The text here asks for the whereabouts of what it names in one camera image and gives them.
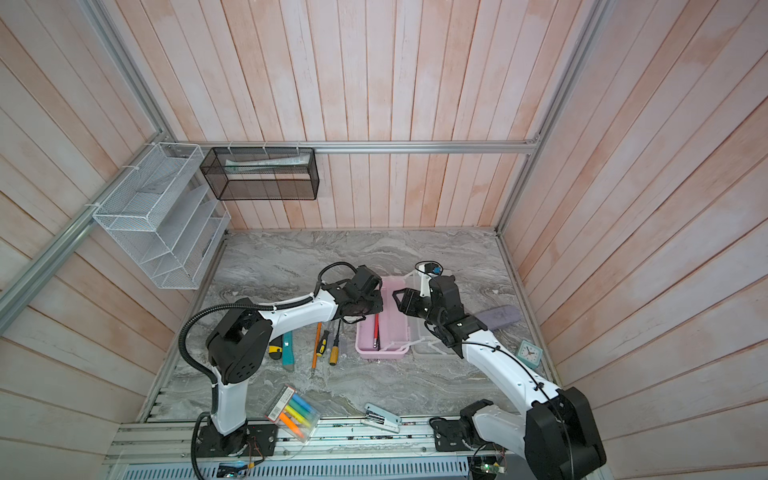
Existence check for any pink plastic tool box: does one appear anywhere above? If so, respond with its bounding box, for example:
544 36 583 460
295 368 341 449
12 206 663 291
355 271 452 360

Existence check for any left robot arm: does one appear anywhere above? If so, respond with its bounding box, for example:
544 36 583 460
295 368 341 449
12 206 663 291
205 265 383 436

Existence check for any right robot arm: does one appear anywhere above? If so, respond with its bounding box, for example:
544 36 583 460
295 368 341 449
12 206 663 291
392 276 607 479

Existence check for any highlighter pen pack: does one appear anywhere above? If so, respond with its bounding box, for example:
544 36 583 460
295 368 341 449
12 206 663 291
266 385 320 443

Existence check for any grey purple cloth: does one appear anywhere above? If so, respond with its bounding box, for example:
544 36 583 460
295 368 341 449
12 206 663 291
475 304 522 330

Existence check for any black yellow screwdriver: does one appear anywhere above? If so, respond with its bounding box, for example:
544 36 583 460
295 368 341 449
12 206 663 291
316 330 330 358

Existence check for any teal utility knife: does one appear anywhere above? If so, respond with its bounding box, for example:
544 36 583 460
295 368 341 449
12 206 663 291
282 332 295 372

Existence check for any small teal alarm clock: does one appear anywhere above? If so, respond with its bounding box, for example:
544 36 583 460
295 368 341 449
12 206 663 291
516 339 543 369

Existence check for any black yellow utility knife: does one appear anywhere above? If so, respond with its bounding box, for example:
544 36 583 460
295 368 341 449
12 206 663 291
268 336 283 361

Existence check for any white stapler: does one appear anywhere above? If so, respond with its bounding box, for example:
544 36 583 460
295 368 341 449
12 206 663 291
361 403 402 433

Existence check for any black mesh basket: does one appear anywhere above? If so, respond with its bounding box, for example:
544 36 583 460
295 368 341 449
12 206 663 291
200 146 320 201

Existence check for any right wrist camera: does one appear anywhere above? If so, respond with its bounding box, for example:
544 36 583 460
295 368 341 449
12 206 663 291
414 260 444 297

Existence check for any black corrugated cable conduit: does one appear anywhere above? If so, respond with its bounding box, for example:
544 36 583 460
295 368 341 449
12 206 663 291
177 261 358 385

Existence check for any orange handled screwdriver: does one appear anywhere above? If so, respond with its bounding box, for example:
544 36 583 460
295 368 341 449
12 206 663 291
329 320 342 366

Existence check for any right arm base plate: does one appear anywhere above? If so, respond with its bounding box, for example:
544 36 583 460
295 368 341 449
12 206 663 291
428 412 523 452

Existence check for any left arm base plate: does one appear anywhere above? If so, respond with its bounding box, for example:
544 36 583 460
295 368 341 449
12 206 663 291
192 423 278 458

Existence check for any white wire mesh shelf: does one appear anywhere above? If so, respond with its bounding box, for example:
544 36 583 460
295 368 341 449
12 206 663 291
94 143 231 290

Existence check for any aluminium mounting rail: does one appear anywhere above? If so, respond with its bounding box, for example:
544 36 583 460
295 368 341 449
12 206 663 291
104 416 441 465

